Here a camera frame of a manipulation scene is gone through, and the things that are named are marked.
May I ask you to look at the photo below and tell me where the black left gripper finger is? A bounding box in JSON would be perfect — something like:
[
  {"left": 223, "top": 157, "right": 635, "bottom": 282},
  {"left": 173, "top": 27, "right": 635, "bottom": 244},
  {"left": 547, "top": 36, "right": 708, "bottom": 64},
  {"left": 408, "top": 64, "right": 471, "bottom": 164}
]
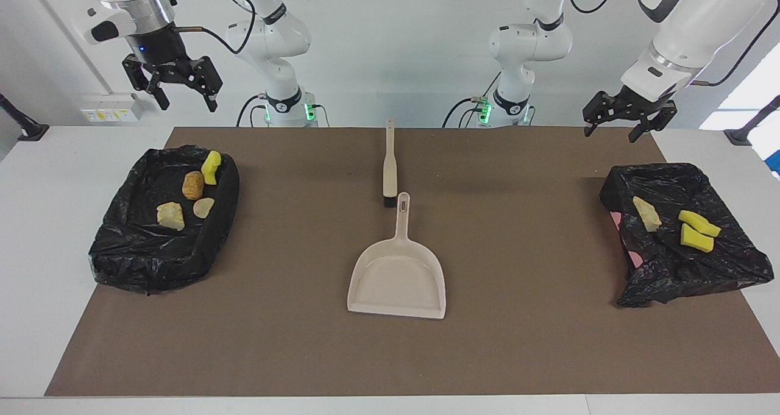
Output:
[
  {"left": 628, "top": 107, "right": 678, "bottom": 144},
  {"left": 583, "top": 91, "right": 613, "bottom": 138}
]

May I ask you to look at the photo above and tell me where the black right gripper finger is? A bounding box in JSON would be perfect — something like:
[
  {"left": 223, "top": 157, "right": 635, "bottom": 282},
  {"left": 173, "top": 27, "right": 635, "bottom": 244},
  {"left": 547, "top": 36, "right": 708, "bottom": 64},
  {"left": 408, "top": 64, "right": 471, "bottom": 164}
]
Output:
[
  {"left": 192, "top": 55, "right": 224, "bottom": 113},
  {"left": 135, "top": 65, "right": 171, "bottom": 111}
]

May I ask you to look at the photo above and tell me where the yellow green notched sponge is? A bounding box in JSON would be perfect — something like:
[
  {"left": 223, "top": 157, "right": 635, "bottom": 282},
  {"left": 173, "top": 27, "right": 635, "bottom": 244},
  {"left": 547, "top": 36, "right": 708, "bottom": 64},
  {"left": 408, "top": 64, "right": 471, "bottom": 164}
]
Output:
[{"left": 201, "top": 151, "right": 222, "bottom": 186}]

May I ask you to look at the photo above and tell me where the orange yellow sponge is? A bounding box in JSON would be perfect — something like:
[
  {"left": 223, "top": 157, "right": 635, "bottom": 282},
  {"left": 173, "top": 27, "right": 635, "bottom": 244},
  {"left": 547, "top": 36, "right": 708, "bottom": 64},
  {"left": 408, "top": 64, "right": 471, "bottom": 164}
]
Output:
[{"left": 632, "top": 196, "right": 662, "bottom": 233}]

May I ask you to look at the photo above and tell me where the orange brown foam chunk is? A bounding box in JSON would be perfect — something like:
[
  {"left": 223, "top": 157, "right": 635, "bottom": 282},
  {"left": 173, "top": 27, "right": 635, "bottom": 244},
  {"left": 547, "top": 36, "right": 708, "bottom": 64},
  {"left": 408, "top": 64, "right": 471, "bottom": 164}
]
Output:
[{"left": 182, "top": 171, "right": 205, "bottom": 200}]

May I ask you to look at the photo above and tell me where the yellow green wedge sponge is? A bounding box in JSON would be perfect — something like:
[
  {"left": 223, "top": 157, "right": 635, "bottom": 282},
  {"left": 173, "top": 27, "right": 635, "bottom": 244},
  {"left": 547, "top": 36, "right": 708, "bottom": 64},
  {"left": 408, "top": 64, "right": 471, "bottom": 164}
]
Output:
[{"left": 678, "top": 210, "right": 722, "bottom": 238}]

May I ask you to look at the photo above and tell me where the small yellow sponge piece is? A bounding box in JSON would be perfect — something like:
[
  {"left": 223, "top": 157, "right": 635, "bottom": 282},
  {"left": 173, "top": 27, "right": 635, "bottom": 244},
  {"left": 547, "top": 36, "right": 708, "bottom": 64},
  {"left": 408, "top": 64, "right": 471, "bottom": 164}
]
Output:
[{"left": 680, "top": 223, "right": 715, "bottom": 254}]

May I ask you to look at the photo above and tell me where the pale yellow white foam chunk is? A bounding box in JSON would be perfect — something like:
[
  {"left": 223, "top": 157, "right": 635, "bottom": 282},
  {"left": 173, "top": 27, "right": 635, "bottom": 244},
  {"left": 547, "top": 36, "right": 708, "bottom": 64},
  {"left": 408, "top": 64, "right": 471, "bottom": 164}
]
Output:
[{"left": 156, "top": 202, "right": 185, "bottom": 232}]

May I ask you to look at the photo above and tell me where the beige brush with black bristles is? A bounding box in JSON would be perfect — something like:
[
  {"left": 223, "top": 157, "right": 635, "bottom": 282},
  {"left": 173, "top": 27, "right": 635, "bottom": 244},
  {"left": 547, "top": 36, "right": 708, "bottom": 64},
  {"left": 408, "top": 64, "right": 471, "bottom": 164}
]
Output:
[{"left": 382, "top": 118, "right": 398, "bottom": 209}]

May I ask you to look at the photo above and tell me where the beige plastic dustpan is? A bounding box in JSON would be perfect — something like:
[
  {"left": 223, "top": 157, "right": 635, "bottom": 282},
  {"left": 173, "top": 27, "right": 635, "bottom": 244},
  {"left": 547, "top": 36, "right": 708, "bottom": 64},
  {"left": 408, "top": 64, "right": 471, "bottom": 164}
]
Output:
[{"left": 347, "top": 192, "right": 447, "bottom": 320}]

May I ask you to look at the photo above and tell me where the pink bin under black bag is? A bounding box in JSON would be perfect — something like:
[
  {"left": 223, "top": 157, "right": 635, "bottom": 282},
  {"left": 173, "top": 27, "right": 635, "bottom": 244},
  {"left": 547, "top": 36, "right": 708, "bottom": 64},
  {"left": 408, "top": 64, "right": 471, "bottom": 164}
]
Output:
[{"left": 599, "top": 163, "right": 775, "bottom": 308}]

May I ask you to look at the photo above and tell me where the bin lined with black bag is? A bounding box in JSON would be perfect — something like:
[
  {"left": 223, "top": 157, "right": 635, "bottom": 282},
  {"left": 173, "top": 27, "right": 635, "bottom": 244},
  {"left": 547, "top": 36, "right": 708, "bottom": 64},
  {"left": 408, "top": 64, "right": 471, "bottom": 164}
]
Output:
[{"left": 88, "top": 145, "right": 240, "bottom": 295}]

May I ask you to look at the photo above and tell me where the black stand with foot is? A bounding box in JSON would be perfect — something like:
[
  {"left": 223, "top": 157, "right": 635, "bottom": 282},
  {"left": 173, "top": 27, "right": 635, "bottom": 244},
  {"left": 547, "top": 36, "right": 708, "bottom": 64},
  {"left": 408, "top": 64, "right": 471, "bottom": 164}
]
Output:
[
  {"left": 0, "top": 92, "right": 49, "bottom": 142},
  {"left": 724, "top": 95, "right": 780, "bottom": 146}
]

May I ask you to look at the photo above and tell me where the brown table mat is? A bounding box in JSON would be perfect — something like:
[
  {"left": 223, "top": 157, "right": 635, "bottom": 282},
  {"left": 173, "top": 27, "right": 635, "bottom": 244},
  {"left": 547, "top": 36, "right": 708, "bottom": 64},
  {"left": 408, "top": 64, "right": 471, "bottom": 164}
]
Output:
[{"left": 44, "top": 127, "right": 780, "bottom": 397}]

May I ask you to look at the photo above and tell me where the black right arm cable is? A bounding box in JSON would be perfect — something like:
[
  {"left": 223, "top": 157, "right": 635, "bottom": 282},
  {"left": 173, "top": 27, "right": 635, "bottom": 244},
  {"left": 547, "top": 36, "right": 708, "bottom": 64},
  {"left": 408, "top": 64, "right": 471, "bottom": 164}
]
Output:
[{"left": 172, "top": 0, "right": 255, "bottom": 55}]

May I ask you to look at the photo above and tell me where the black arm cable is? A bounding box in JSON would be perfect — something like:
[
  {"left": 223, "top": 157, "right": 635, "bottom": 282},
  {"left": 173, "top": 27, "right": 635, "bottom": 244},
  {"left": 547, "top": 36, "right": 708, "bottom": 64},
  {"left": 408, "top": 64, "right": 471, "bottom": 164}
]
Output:
[
  {"left": 172, "top": 0, "right": 255, "bottom": 55},
  {"left": 564, "top": 0, "right": 780, "bottom": 88}
]

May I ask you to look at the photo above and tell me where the black base cable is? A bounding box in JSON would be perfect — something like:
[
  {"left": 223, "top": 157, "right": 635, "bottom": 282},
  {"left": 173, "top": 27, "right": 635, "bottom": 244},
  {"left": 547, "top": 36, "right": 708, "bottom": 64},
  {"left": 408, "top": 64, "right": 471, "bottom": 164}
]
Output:
[
  {"left": 236, "top": 94, "right": 272, "bottom": 128},
  {"left": 442, "top": 96, "right": 488, "bottom": 128}
]

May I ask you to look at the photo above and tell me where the white wall socket box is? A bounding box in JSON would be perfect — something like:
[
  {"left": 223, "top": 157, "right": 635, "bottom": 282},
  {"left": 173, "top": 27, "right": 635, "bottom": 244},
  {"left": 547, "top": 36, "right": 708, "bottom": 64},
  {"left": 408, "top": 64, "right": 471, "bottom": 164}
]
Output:
[{"left": 80, "top": 93, "right": 144, "bottom": 123}]

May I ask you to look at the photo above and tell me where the white wall conduit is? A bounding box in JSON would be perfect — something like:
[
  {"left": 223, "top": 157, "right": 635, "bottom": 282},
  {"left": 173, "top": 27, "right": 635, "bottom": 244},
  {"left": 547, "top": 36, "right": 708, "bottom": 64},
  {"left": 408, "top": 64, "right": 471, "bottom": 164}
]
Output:
[{"left": 23, "top": 0, "right": 113, "bottom": 96}]

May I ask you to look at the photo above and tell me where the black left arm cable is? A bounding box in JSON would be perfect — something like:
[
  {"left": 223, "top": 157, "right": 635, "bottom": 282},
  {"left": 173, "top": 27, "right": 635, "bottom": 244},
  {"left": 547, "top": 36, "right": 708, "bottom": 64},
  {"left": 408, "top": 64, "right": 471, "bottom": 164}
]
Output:
[{"left": 564, "top": 0, "right": 780, "bottom": 88}]

